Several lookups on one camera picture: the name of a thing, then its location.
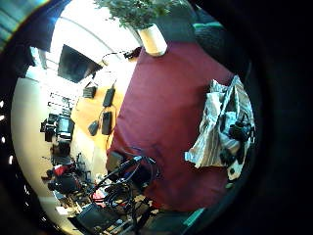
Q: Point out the red and black bag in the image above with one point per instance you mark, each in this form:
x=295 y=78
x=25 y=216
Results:
x=63 y=178

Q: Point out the small black ribbed device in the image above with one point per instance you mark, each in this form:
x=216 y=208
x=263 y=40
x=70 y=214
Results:
x=89 y=92

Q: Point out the slim black device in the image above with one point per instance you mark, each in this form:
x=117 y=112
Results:
x=109 y=97

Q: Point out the dark red tablecloth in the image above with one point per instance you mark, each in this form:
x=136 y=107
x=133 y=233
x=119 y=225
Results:
x=163 y=114

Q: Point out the white marker cube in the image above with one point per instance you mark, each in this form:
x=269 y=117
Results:
x=235 y=172

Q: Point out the black rectangular device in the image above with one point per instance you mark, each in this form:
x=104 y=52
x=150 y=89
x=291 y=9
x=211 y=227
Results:
x=107 y=123

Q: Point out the black office chair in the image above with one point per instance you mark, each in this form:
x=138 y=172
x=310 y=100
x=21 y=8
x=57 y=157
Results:
x=63 y=128

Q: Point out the white plant pot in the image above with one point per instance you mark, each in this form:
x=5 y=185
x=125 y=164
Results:
x=152 y=40

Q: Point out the orange wooden table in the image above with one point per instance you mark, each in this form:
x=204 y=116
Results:
x=85 y=111

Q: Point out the small black mouse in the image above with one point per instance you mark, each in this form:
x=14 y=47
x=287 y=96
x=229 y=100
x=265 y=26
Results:
x=93 y=128

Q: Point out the green leafy plant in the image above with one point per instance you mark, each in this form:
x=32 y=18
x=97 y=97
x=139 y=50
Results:
x=137 y=11

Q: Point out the striped grey white cloth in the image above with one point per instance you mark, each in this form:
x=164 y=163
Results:
x=208 y=143

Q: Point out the black monitor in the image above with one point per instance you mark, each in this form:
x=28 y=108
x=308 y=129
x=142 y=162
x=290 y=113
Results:
x=76 y=63

